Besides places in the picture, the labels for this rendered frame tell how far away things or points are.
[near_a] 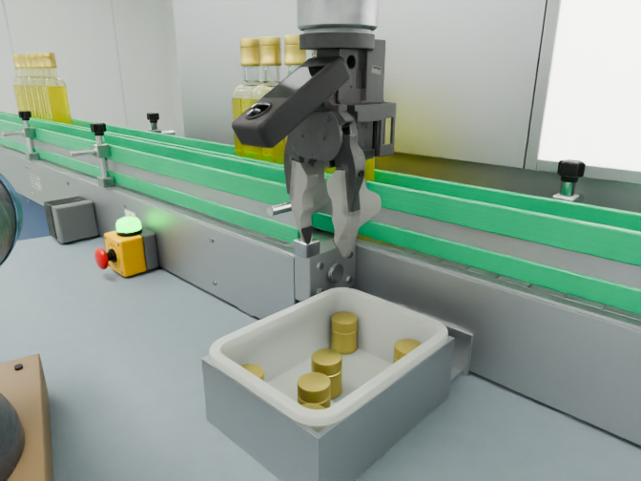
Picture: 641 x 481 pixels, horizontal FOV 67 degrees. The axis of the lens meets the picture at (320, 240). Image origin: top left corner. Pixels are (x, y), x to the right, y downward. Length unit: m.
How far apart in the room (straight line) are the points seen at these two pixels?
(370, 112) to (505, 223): 0.21
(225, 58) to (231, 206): 0.53
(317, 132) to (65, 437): 0.41
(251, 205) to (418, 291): 0.27
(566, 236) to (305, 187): 0.28
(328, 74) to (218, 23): 0.80
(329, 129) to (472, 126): 0.35
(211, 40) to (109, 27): 5.78
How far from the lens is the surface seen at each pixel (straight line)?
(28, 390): 0.60
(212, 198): 0.81
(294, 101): 0.43
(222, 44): 1.23
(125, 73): 7.07
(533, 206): 0.65
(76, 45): 6.85
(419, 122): 0.82
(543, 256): 0.58
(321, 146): 0.47
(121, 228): 0.95
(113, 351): 0.74
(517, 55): 0.75
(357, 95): 0.50
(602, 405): 0.61
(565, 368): 0.60
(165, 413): 0.60
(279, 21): 1.08
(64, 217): 1.18
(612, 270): 0.57
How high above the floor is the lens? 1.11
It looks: 19 degrees down
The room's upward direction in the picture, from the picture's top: straight up
